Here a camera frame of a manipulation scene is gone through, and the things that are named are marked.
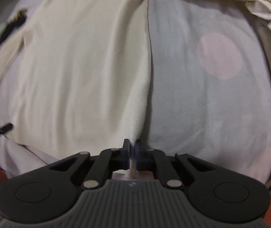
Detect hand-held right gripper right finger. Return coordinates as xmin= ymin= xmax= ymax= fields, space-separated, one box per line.
xmin=135 ymin=139 xmax=218 ymax=191

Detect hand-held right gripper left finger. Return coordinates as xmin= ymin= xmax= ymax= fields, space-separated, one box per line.
xmin=48 ymin=139 xmax=131 ymax=191

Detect cream knit sweater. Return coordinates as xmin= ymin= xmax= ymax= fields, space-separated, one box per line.
xmin=0 ymin=0 xmax=271 ymax=180

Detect grey and black clothes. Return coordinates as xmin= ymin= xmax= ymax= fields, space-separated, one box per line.
xmin=0 ymin=9 xmax=29 ymax=44

